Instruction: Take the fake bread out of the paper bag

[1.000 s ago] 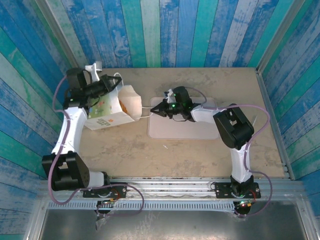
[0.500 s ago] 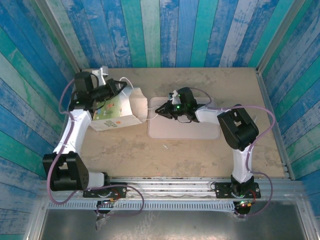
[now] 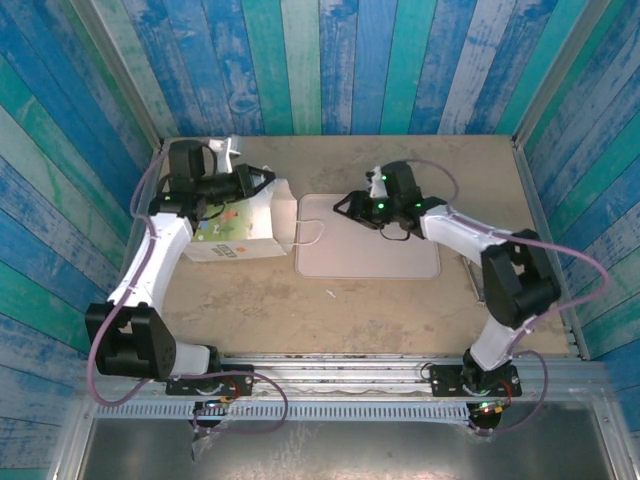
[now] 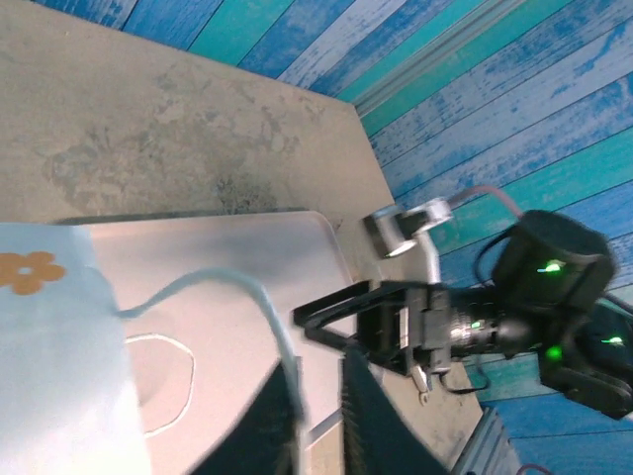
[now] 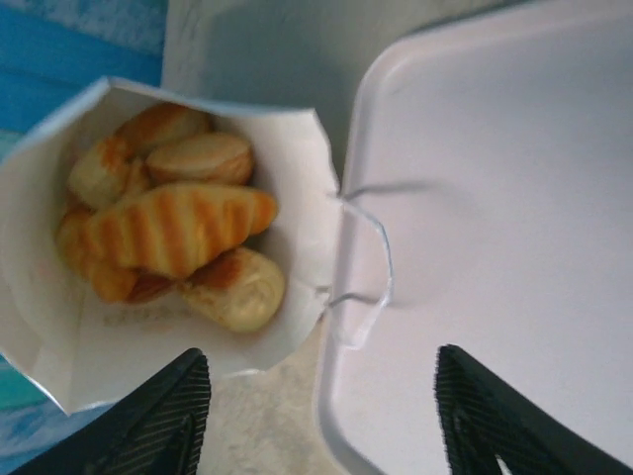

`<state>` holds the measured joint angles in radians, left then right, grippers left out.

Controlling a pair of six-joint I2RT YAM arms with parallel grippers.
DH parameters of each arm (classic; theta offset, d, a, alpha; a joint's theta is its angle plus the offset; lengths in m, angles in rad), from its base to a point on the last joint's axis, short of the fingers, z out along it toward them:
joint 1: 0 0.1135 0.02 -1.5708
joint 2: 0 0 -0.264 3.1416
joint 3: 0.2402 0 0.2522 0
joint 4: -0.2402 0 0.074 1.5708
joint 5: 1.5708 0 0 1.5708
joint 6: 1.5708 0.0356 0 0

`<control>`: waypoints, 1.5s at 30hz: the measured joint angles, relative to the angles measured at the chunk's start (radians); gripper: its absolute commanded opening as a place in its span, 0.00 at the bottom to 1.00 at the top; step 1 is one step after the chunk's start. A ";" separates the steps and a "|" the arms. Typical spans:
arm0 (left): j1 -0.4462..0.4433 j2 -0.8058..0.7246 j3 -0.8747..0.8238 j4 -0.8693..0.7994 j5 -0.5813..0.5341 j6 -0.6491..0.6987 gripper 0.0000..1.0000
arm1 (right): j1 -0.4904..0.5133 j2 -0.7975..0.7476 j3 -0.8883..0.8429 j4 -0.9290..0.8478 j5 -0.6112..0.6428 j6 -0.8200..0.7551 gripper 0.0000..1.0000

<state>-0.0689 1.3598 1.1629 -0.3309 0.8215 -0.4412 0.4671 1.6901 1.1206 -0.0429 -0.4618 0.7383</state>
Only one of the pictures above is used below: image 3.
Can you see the shiny steel panel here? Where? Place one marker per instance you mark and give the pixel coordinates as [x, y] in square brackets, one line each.
[350, 450]

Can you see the aluminium side rail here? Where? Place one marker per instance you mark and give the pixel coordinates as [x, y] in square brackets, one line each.
[537, 200]
[134, 242]

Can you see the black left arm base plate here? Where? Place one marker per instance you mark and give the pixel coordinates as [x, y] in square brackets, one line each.
[242, 372]

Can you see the small white paper scrap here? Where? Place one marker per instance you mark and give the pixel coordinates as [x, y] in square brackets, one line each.
[331, 294]

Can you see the circuit board with LEDs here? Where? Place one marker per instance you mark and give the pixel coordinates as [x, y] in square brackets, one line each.
[490, 407]
[215, 403]

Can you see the aluminium corner post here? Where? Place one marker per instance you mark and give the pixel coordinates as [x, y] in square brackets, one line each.
[122, 80]
[555, 75]

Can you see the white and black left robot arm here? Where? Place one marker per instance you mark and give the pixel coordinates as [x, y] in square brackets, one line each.
[150, 260]

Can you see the pale rectangular tray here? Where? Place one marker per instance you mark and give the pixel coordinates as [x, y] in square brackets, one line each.
[360, 255]

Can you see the white printed paper bag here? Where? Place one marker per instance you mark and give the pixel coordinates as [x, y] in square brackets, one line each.
[235, 235]

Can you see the aluminium mounting rail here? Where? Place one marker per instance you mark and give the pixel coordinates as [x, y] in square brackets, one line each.
[340, 372]

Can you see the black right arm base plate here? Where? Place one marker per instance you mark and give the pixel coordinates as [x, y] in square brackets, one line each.
[445, 380]

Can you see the clear plastic scrap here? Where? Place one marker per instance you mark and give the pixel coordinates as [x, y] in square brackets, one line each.
[200, 445]

